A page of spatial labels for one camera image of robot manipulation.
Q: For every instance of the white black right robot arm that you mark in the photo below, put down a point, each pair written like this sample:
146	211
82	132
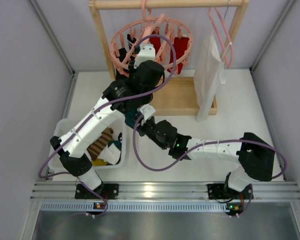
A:
254	157

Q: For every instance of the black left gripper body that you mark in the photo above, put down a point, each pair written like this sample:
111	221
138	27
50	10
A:
131	66

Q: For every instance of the black sock white stripes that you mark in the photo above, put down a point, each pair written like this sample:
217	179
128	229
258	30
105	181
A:
122	54

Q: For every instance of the white folded sock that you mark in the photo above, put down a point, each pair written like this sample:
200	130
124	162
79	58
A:
111	155

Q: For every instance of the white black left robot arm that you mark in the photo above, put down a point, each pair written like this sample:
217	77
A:
120	97

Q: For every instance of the white hanging cloth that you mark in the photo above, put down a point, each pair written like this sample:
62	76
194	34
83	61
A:
209	74

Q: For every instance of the pink round clip hanger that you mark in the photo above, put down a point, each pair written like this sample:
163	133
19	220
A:
150	37

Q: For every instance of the aluminium rail base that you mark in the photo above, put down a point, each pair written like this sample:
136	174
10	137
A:
193	197

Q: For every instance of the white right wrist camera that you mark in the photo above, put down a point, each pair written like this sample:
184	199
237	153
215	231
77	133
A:
147	111

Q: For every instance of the pink clothes hanger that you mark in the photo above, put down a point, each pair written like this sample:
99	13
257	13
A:
227	54

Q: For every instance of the white plastic basket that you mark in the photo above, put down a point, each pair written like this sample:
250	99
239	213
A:
67	124

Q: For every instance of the brown striped sock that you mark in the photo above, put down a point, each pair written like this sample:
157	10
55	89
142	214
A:
100	144

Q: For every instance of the yellow sock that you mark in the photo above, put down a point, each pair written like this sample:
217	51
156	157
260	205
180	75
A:
99	162

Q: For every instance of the wooden clothes rack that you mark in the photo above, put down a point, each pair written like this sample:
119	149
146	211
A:
179	97

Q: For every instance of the red sock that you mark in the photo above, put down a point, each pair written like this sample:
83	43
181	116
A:
180	45
156	41

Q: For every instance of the dark green sock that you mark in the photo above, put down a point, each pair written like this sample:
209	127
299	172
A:
131	118

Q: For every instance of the green sock in basket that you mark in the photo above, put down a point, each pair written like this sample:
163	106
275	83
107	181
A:
115	143

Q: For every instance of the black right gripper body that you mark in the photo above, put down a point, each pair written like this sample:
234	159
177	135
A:
142	126

